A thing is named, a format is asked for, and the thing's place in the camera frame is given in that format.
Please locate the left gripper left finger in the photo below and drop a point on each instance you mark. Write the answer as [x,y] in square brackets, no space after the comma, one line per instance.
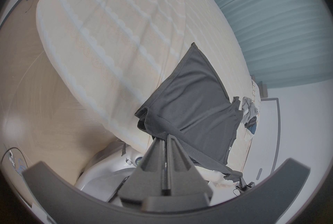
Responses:
[148,178]

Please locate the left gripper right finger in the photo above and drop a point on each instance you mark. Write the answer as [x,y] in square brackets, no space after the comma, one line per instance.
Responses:
[187,181]

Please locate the black T-shirt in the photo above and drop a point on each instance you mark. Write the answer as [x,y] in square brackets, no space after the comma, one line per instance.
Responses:
[195,103]

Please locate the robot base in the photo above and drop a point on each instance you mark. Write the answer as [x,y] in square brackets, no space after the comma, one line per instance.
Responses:
[104,165]

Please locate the bed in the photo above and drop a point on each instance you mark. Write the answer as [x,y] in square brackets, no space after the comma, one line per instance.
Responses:
[117,35]

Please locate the dark blue garment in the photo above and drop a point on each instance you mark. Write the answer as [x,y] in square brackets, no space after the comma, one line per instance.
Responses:
[253,130]

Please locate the black shiny garment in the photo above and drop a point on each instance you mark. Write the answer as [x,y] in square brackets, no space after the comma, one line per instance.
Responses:
[251,122]

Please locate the grey garment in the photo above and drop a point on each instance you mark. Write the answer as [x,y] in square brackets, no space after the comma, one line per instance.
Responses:
[249,108]

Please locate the white printed pillow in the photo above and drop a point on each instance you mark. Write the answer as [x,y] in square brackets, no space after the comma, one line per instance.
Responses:
[255,91]

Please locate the grey bedside table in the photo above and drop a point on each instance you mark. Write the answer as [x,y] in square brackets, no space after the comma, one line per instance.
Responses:
[262,87]

